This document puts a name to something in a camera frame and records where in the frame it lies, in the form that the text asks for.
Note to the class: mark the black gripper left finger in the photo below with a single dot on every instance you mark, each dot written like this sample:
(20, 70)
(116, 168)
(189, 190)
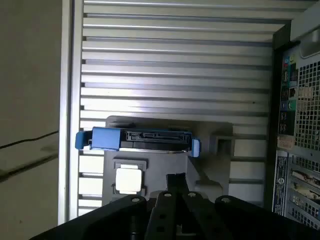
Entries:
(100, 220)

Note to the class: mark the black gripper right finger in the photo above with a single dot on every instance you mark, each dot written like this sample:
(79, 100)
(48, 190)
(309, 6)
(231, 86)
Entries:
(250, 220)

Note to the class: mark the hard disk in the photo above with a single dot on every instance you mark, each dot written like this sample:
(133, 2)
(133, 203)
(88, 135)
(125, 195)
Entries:
(105, 138)

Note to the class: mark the silver CPU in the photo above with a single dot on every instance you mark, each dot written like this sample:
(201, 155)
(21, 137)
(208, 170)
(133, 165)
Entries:
(128, 180)

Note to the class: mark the grey plastic parts rack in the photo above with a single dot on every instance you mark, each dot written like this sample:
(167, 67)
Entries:
(162, 162)

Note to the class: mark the open black PC case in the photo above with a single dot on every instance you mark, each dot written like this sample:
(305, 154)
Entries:
(307, 112)

